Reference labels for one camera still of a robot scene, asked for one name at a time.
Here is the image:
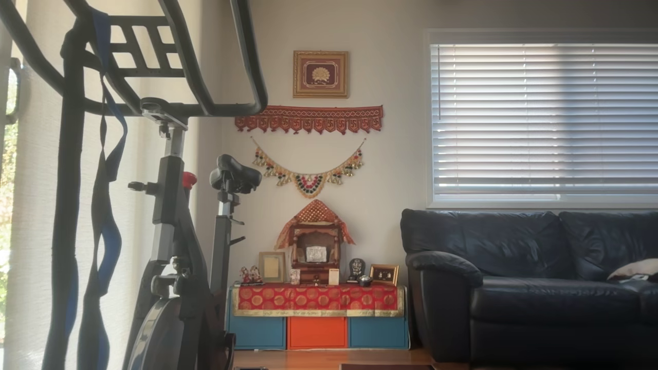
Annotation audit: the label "red gold canopy cloth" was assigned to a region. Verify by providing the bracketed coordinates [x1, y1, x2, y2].
[274, 199, 356, 250]

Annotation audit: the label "small wooden shrine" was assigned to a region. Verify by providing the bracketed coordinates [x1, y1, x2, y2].
[290, 224, 342, 285]

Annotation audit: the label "red gold table cloth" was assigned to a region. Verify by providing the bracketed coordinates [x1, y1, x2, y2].
[231, 284, 406, 317]

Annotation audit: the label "orange storage bin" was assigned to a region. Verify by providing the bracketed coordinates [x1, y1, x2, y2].
[287, 316, 348, 350]

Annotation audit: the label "blue storage bin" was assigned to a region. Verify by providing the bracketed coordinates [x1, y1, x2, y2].
[349, 316, 409, 349]
[229, 316, 286, 350]

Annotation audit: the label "black exercise bike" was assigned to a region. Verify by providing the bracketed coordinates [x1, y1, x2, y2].
[0, 0, 268, 370]

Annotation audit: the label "black leather sofa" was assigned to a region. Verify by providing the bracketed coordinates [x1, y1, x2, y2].
[400, 208, 658, 366]

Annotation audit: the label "white window blinds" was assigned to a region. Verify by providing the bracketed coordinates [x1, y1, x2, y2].
[431, 44, 658, 202]

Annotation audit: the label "white window curtain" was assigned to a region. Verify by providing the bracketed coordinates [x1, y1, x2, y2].
[4, 0, 202, 370]

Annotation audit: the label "white cushion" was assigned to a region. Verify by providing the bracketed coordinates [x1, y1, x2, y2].
[607, 258, 658, 283]

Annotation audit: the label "beaded garland wall hanging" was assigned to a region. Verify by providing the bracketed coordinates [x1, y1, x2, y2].
[250, 137, 367, 199]

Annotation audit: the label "red embroidered wall hanging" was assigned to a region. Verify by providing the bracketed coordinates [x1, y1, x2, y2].
[235, 105, 384, 135]

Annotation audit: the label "beige picture frame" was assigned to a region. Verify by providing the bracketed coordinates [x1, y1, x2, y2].
[258, 251, 287, 283]

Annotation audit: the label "small gold picture frame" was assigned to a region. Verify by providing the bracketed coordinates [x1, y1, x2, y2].
[370, 264, 400, 287]

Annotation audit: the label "gold framed wall picture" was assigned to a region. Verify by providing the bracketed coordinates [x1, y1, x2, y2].
[293, 50, 349, 99]

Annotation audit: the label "blue black resistance strap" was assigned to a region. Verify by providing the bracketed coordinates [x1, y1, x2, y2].
[42, 8, 128, 370]

